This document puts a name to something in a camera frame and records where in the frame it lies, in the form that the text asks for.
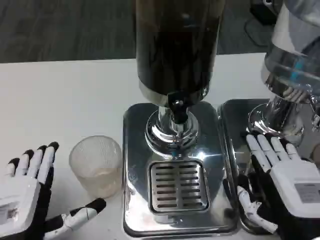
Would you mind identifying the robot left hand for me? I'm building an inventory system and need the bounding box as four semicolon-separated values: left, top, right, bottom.
0;141;107;240

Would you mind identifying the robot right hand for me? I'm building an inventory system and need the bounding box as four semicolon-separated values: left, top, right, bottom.
236;133;320;240

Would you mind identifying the clear ribbed glass cup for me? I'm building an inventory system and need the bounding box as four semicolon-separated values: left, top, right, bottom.
69;135;123;200

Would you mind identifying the chrome dispenser tap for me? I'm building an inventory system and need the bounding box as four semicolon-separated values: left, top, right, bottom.
308;94;320;132

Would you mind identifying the clear drink dispenser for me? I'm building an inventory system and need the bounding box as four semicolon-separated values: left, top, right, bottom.
246;0;320;141

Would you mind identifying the steel drip tray grid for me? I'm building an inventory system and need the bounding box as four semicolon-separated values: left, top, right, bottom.
149;161;210;214

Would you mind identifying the black dispenser tap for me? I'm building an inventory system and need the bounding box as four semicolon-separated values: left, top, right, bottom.
166;91;192;125

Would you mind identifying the black box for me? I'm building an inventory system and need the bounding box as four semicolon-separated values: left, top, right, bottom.
249;0;279;25

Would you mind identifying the dark drink dispenser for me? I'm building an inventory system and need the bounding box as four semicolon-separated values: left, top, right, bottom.
132;0;225;154

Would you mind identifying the black cable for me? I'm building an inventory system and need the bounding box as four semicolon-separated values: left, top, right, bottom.
244;18;274;47

